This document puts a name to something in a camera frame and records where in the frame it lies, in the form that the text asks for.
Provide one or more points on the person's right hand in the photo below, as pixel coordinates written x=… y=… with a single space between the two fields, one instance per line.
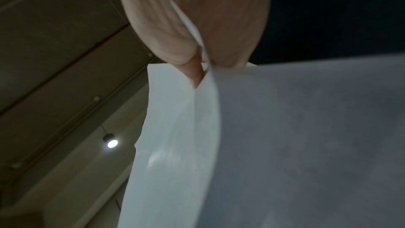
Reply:
x=158 y=16

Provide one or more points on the neat white paper sheaf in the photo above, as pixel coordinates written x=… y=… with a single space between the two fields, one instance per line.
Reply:
x=284 y=147

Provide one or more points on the round ceiling lamp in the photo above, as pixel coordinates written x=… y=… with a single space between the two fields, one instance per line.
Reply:
x=110 y=143

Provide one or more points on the black fabric bag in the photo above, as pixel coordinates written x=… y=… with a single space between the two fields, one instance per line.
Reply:
x=341 y=11

